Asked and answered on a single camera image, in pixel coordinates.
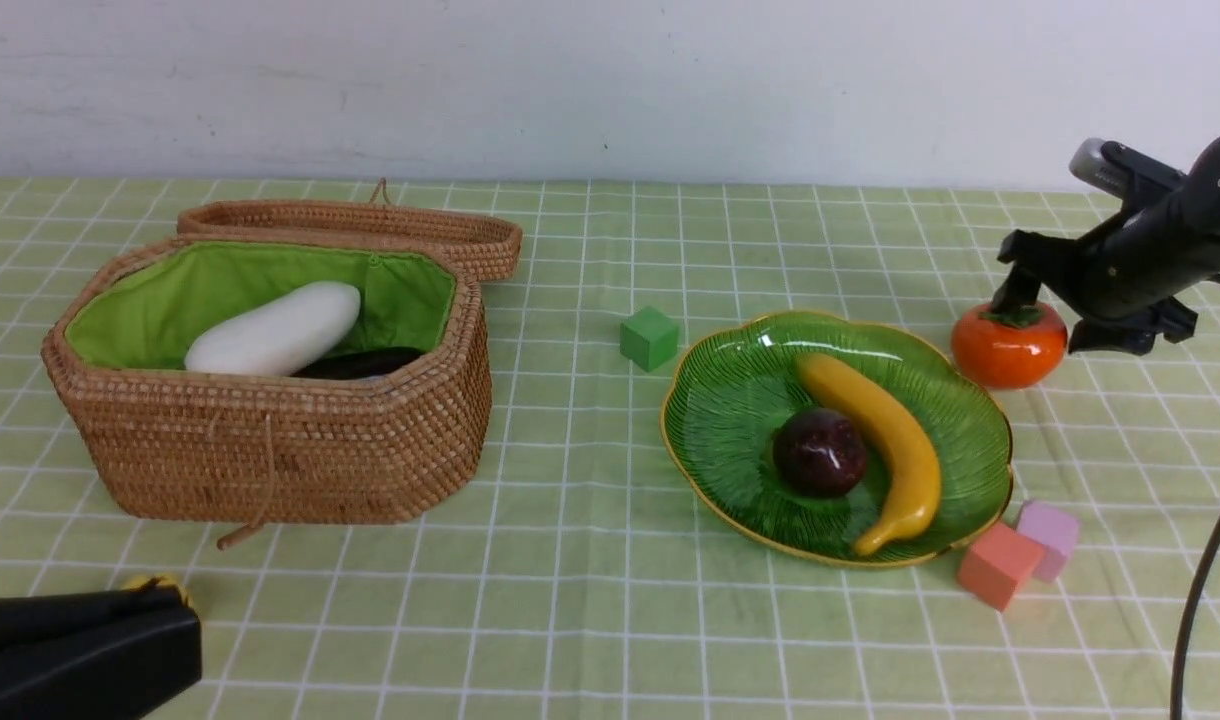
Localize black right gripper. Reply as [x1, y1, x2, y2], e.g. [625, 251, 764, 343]
[988, 195, 1220, 356]

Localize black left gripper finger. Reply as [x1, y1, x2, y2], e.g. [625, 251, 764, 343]
[0, 583, 193, 650]
[0, 609, 203, 719]

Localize orange persimmon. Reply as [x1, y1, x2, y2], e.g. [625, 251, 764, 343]
[950, 304, 1070, 389]

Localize yellow banana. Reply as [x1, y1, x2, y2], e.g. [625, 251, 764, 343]
[794, 354, 943, 556]

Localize dark purple mangosteen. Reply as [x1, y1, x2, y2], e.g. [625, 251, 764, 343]
[770, 408, 869, 498]

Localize white radish with leaves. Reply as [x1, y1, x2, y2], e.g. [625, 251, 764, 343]
[184, 281, 362, 375]

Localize dark purple eggplant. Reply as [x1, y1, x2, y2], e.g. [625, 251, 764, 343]
[293, 347, 425, 381]

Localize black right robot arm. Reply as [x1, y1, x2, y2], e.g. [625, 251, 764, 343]
[989, 137, 1220, 356]

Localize yellow foam block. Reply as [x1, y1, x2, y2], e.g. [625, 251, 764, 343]
[121, 574, 194, 607]

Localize lilac foam block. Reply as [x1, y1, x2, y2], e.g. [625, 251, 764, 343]
[1016, 500, 1081, 585]

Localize woven wicker basket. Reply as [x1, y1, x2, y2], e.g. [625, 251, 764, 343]
[40, 234, 492, 548]

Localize salmon pink foam block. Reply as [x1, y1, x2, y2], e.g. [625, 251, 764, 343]
[956, 521, 1044, 611]

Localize green leaf-shaped glass plate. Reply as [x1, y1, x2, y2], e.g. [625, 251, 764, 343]
[660, 311, 1014, 569]

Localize green foam cube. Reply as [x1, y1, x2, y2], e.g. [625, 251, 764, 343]
[619, 306, 680, 372]

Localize green checkered tablecloth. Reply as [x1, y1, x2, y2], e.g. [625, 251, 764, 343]
[0, 178, 1220, 719]

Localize woven wicker basket lid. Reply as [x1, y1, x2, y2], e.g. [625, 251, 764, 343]
[176, 181, 525, 281]

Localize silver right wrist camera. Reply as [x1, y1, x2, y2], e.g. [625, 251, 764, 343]
[1068, 137, 1187, 214]

